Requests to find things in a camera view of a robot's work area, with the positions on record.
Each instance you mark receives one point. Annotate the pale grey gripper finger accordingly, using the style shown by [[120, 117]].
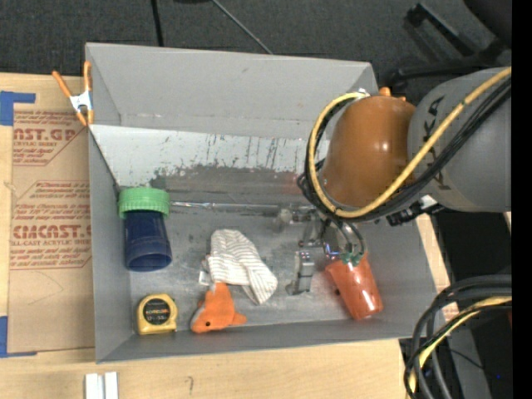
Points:
[[304, 270]]

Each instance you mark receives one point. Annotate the orange plastic cup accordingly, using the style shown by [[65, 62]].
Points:
[[357, 289]]

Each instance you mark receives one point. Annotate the white striped cloth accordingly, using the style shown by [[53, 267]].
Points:
[[237, 260]]

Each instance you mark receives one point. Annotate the orange toy fish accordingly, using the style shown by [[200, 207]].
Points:
[[216, 310]]

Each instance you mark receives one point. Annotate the yellow tape measure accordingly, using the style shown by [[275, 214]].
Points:
[[157, 313]]

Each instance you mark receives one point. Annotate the blue jar with green lid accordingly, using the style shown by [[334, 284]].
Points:
[[147, 239]]

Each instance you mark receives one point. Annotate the grey metal bin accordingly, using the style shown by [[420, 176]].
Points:
[[232, 94]]

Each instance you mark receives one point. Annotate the brown cardboard board red print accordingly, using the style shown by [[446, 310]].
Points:
[[50, 206]]

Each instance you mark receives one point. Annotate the black cylinder on white bracket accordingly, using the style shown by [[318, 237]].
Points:
[[405, 215]]

